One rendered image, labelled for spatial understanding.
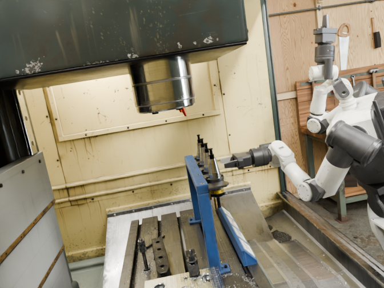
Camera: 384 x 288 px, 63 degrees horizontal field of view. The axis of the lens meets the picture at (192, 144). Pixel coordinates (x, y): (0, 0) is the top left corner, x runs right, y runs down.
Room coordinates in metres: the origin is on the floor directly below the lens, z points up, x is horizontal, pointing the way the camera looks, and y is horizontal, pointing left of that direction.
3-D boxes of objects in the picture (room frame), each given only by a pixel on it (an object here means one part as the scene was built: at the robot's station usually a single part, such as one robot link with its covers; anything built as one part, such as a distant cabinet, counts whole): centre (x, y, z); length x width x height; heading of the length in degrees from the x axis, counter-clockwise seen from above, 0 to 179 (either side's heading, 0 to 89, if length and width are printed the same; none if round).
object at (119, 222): (1.48, 0.10, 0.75); 0.89 x 0.70 x 0.26; 95
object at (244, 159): (1.41, -0.24, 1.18); 0.13 x 0.12 x 0.10; 5
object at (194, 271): (0.92, 0.06, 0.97); 0.13 x 0.03 x 0.15; 5
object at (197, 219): (1.44, 0.03, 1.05); 0.10 x 0.05 x 0.30; 95
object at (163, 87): (0.84, 0.05, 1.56); 0.16 x 0.16 x 0.12
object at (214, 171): (1.06, -0.06, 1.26); 0.04 x 0.04 x 0.07
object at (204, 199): (1.00, -0.01, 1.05); 0.10 x 0.05 x 0.30; 95
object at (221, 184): (1.01, -0.07, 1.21); 0.07 x 0.05 x 0.01; 95
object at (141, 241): (1.09, 0.24, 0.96); 0.03 x 0.03 x 0.13
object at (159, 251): (1.08, 0.18, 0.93); 0.26 x 0.05 x 0.06; 10
